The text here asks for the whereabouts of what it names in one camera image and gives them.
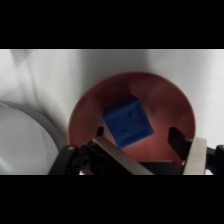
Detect blue cube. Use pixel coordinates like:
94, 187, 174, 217
101, 95, 156, 150

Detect pink bowl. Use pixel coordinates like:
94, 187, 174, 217
67, 71, 197, 168

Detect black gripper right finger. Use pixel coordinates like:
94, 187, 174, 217
167, 126, 224, 176

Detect grey bowl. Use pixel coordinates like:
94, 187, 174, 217
0, 100, 67, 176

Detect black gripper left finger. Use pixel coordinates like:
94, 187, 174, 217
48, 125, 155, 176

